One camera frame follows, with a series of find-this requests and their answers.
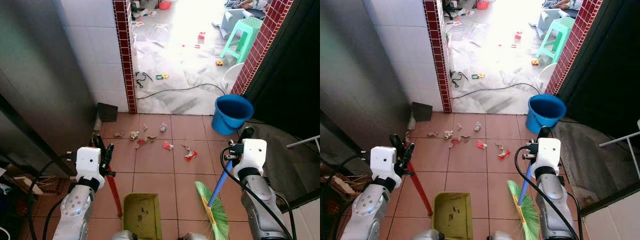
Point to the grey robot right knee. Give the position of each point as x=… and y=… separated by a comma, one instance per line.
x=500, y=236
x=192, y=236

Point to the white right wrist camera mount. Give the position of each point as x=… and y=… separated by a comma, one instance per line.
x=252, y=152
x=549, y=152

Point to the grey plastic stool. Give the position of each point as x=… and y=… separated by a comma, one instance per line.
x=231, y=20
x=546, y=20

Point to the seated person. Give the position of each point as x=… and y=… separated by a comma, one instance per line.
x=565, y=4
x=250, y=4

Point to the white plastic bucket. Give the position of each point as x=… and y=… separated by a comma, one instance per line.
x=231, y=77
x=545, y=77

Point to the green plastic stool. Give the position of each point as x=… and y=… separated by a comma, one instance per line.
x=564, y=26
x=248, y=27

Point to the grey crumpled wrapper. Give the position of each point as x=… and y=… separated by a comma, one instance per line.
x=477, y=126
x=163, y=127

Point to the dark square board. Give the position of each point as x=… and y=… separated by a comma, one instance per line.
x=422, y=111
x=107, y=112

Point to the red plastic basin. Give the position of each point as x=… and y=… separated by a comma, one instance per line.
x=164, y=5
x=482, y=5

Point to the white metal frame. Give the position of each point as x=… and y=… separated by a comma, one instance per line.
x=302, y=142
x=617, y=140

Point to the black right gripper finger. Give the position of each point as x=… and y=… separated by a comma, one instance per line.
x=543, y=133
x=246, y=133

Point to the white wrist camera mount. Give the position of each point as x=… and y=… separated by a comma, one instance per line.
x=384, y=161
x=87, y=162
x=549, y=152
x=252, y=152

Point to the brown cardboard box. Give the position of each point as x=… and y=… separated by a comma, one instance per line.
x=342, y=185
x=35, y=184

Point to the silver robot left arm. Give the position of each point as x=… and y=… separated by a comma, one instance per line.
x=367, y=207
x=75, y=207

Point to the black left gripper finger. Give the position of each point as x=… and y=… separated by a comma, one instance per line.
x=410, y=151
x=98, y=141
x=109, y=151
x=397, y=141

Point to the red plastic wrapper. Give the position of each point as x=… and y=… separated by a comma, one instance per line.
x=504, y=155
x=190, y=155

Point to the grey robot knee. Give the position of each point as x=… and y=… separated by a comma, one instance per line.
x=500, y=236
x=426, y=235
x=192, y=236
x=122, y=235

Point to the pink paper scrap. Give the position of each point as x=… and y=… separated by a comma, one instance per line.
x=481, y=145
x=167, y=146

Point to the beige torn paper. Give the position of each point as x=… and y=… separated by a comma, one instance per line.
x=186, y=147
x=499, y=146

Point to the blue plastic bucket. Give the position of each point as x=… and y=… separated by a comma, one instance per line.
x=230, y=120
x=542, y=119

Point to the grey robot left knee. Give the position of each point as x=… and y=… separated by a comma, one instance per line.
x=426, y=235
x=122, y=235

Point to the crumpled white paper ball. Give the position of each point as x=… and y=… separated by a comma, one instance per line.
x=448, y=134
x=134, y=135

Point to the small red box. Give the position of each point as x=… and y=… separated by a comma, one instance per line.
x=201, y=37
x=518, y=36

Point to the green and yellow toy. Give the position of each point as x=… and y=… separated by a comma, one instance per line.
x=162, y=76
x=478, y=75

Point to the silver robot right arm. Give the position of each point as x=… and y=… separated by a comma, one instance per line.
x=260, y=205
x=552, y=200

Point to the brown paper scrap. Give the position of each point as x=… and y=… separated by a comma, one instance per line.
x=118, y=134
x=432, y=134

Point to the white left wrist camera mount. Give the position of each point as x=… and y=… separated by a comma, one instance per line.
x=384, y=161
x=87, y=162

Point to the red and white scrap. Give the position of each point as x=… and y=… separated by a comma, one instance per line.
x=140, y=143
x=453, y=142

